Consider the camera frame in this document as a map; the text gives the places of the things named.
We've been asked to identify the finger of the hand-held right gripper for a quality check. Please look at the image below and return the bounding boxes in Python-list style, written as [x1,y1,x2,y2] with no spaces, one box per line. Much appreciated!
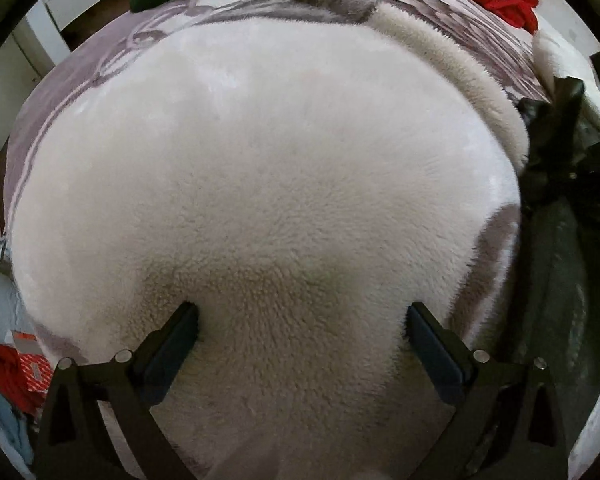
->
[522,77,586,209]
[516,99,554,161]

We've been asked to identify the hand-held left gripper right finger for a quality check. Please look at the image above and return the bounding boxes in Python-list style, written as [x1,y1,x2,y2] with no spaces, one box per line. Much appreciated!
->
[405,301,568,480]

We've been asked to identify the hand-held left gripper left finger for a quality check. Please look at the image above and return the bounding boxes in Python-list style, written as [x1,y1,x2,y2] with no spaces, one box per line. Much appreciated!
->
[32,301,201,480]

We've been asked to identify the white fleece garment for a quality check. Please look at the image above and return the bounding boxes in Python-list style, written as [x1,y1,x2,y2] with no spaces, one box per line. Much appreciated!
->
[7,2,533,480]

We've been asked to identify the orange patterned box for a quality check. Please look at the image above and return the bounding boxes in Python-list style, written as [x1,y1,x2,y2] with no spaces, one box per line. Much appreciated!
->
[11,330,57,397]

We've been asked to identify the red cloth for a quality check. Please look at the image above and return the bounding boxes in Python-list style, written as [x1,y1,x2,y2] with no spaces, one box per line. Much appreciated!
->
[0,342,47,415]

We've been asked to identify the light blue cloth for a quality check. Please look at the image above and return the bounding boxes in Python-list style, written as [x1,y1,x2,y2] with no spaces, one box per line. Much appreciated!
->
[0,374,37,467]

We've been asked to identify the purple grey printed blanket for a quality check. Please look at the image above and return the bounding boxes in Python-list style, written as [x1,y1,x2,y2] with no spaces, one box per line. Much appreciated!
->
[2,0,551,241]

